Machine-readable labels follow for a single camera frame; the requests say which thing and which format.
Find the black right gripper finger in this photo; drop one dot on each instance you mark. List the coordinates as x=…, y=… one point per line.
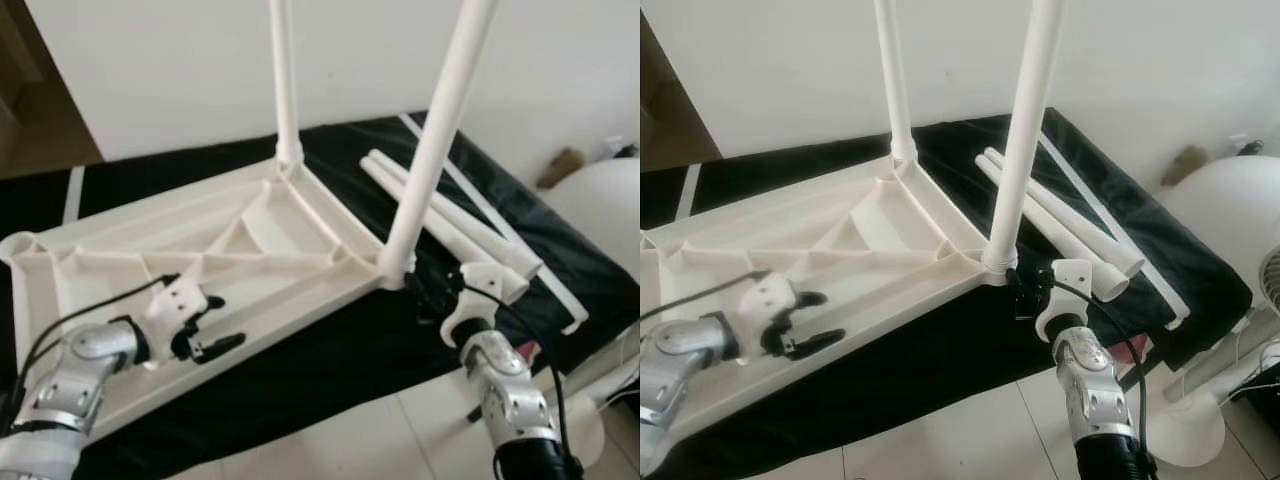
x=1014, y=290
x=420, y=285
x=1036, y=275
x=438, y=268

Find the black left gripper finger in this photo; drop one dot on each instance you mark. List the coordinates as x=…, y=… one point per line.
x=815, y=346
x=810, y=298
x=212, y=302
x=220, y=349

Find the red patterned cloth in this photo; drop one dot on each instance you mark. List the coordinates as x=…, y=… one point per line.
x=1145, y=345
x=530, y=350

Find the white tape strip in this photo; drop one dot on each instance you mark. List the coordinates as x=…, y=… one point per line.
x=1159, y=280
x=75, y=190
x=688, y=190
x=554, y=290

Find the small brown lumpy object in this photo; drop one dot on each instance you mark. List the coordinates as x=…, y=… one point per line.
x=1185, y=165
x=560, y=168

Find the white standing fan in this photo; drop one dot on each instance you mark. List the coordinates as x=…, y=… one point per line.
x=1220, y=210
x=605, y=210

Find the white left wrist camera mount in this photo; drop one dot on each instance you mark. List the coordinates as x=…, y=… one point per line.
x=178, y=305
x=768, y=305

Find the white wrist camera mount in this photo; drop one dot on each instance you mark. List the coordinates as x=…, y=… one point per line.
x=768, y=305
x=178, y=305
x=490, y=282
x=1070, y=275

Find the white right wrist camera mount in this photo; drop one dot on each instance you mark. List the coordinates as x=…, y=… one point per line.
x=1070, y=275
x=490, y=282

